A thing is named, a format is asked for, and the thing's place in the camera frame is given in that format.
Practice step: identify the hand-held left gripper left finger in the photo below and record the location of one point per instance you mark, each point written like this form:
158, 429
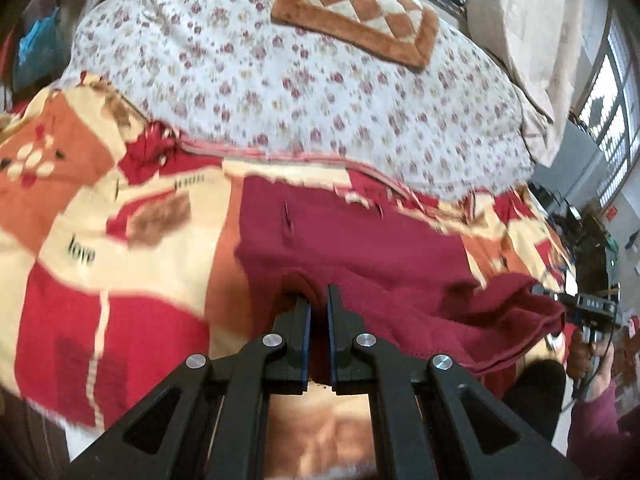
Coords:
303, 340

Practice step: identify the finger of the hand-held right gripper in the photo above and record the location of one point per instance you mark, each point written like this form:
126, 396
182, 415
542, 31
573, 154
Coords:
546, 292

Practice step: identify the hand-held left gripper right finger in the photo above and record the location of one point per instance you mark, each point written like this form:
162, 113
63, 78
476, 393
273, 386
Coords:
334, 340

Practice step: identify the dark red garment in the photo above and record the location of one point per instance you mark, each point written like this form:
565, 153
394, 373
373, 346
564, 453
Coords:
375, 250

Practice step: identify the person's right forearm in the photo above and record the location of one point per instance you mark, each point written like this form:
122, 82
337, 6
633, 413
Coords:
602, 435

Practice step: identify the person's right hand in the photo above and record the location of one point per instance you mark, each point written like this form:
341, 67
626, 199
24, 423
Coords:
585, 360

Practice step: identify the person's black trouser leg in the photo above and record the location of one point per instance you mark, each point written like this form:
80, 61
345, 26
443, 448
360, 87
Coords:
537, 400

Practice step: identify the barred window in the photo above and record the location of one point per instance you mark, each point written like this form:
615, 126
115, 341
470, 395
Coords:
612, 125

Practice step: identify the red orange cream printed blanket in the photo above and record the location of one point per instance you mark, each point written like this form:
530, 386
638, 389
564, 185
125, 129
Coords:
100, 220

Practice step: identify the beige cloth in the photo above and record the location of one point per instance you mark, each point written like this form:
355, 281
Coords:
530, 35

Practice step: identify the floral bed sheet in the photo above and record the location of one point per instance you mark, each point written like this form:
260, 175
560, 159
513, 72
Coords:
250, 85

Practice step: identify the brown checkered cushion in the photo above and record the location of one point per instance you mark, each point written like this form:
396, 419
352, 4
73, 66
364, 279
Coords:
360, 7

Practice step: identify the blue plastic bag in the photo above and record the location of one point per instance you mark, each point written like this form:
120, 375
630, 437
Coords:
39, 40

